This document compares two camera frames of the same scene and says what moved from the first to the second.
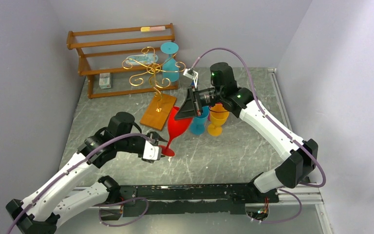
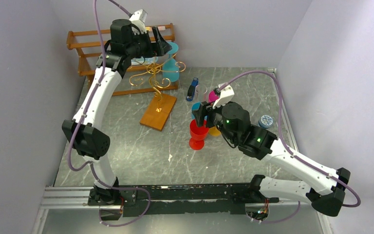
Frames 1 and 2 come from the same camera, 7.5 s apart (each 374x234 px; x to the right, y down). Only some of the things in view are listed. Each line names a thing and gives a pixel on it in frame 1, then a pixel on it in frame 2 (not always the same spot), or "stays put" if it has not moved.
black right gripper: [196, 101] → [208, 113]
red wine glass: [176, 128] → [198, 134]
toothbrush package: [141, 59] stays put
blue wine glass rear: [170, 67] stays put
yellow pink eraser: [144, 29] stays put
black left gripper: [155, 135] → [163, 45]
